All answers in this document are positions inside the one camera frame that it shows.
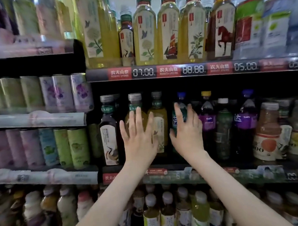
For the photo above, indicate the person's left forearm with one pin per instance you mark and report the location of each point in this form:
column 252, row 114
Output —
column 109, row 203

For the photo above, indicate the person's left hand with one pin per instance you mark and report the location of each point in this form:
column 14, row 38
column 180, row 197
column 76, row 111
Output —
column 139, row 142

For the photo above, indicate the row of pastel drink cans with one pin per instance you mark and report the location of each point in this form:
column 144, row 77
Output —
column 41, row 147
column 38, row 92

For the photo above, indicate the row of clear water bottles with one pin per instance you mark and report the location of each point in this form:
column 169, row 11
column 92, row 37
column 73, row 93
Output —
column 269, row 25

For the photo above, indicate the person's right forearm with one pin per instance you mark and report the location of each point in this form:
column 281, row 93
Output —
column 238, row 197

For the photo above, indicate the drinks shelf unit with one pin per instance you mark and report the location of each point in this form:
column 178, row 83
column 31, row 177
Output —
column 187, row 82

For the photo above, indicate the red shelf price strip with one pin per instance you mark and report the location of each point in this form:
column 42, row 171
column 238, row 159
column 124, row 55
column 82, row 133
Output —
column 252, row 173
column 196, row 69

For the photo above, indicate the person's right hand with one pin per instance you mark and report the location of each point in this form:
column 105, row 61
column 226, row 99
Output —
column 189, row 137

